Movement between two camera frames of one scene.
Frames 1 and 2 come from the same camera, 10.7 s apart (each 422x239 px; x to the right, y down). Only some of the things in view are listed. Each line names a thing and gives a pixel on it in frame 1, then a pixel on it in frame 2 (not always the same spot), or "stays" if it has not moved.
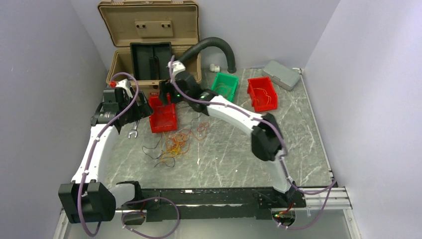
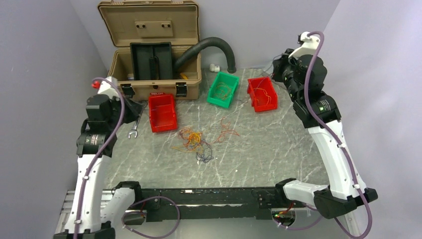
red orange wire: x=205 y=130 → x=224 y=129
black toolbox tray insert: x=151 y=60 stays
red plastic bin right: x=262 y=94 stays
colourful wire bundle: x=177 y=143 → x=192 y=142
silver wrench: x=134 y=130 stays
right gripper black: x=166 y=86 → x=279 y=63
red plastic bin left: x=164 y=118 stays
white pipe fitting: x=214 y=68 stays
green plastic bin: x=225 y=85 stays
